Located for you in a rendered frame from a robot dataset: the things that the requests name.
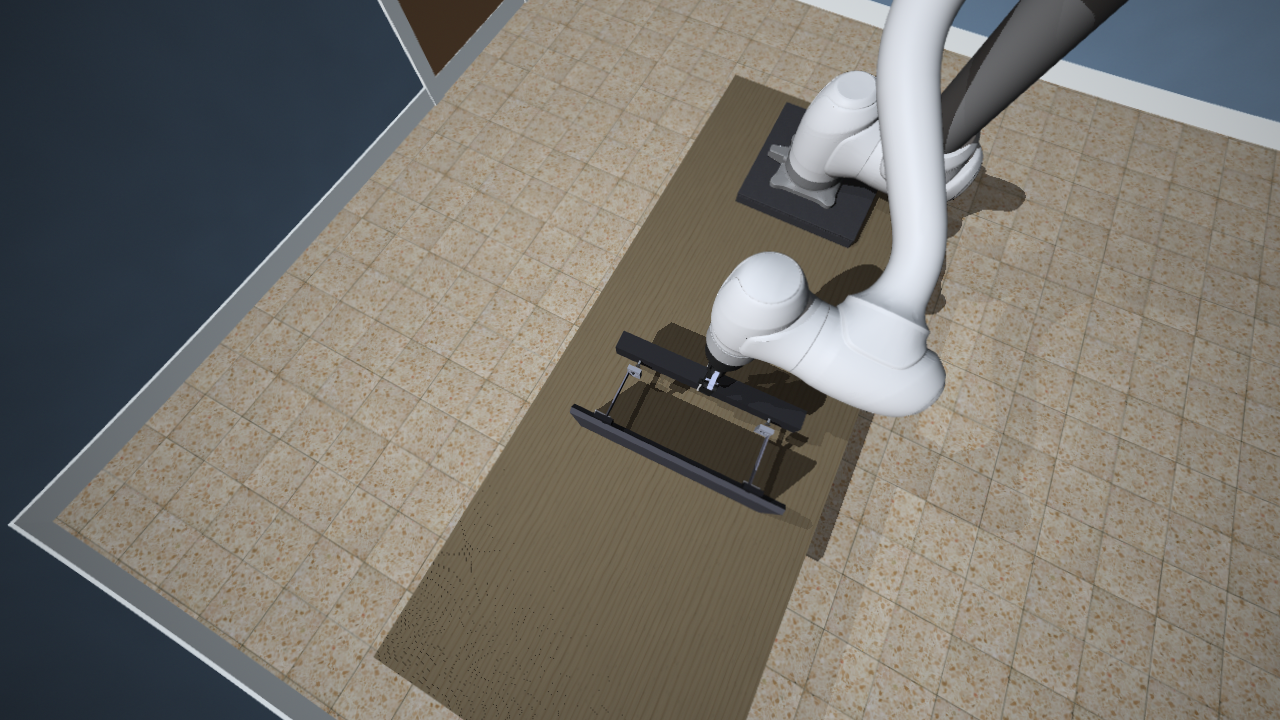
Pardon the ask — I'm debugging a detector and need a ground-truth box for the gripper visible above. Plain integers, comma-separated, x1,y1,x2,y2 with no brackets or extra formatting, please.
698,346,741,396

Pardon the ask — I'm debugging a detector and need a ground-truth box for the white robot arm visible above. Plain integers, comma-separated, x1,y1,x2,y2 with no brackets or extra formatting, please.
707,0,1128,416

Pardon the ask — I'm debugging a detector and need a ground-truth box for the dark grey long rectangular bar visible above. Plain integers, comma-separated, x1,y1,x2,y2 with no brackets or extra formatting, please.
616,331,806,433

